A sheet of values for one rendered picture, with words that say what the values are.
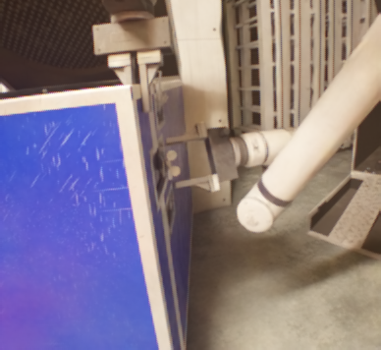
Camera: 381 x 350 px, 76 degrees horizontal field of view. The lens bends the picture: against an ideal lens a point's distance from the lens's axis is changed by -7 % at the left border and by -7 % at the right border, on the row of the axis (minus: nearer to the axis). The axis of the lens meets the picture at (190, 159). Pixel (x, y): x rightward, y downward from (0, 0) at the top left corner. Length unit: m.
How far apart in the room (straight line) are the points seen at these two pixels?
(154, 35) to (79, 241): 0.38
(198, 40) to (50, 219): 1.52
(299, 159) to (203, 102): 1.34
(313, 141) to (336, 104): 0.08
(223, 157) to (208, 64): 1.26
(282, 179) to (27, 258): 0.53
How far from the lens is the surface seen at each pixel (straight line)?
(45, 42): 1.56
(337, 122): 0.52
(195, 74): 1.80
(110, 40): 0.49
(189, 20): 1.83
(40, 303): 0.67
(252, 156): 0.65
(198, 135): 0.64
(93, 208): 0.48
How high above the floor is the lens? 0.96
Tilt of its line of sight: 17 degrees down
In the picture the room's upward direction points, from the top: 5 degrees counter-clockwise
